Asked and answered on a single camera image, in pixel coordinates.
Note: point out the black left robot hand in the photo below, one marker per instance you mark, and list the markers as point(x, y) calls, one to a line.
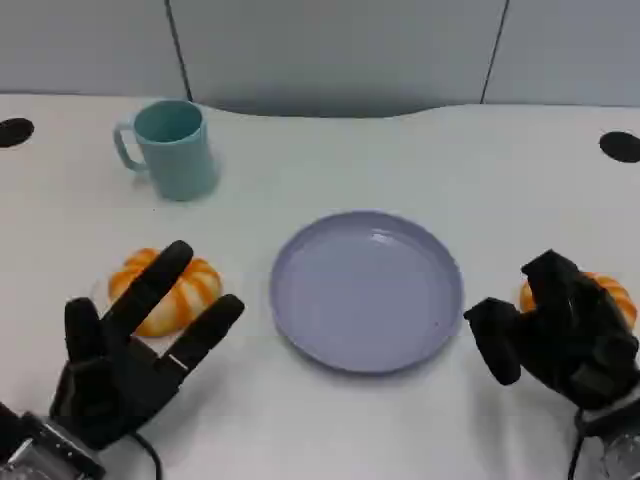
point(107, 380)

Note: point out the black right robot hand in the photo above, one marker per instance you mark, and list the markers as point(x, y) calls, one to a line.
point(575, 340)

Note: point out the black table grommet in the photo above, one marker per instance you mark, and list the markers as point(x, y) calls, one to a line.
point(622, 146)
point(14, 132)

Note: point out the lilac plate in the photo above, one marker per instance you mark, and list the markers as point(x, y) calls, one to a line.
point(367, 295)

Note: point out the pale green mug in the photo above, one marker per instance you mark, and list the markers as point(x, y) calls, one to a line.
point(175, 155)

